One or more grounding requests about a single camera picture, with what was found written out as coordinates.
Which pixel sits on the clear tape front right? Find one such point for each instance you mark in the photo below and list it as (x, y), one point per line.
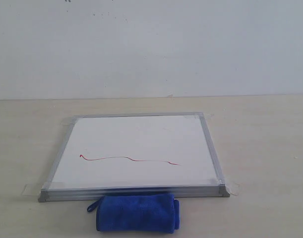
(230, 187)

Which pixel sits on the white board with aluminium frame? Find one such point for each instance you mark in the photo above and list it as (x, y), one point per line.
(135, 154)

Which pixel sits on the clear tape front left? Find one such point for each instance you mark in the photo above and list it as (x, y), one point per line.
(35, 189)

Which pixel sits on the blue microfibre cloth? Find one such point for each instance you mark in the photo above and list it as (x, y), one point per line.
(144, 213)

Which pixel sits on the clear tape back right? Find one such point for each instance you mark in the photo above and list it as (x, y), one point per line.
(205, 115)

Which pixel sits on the clear tape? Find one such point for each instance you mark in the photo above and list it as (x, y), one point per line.
(35, 189)
(205, 115)
(230, 187)
(69, 120)

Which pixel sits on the clear tape back left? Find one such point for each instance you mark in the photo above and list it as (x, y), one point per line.
(69, 120)

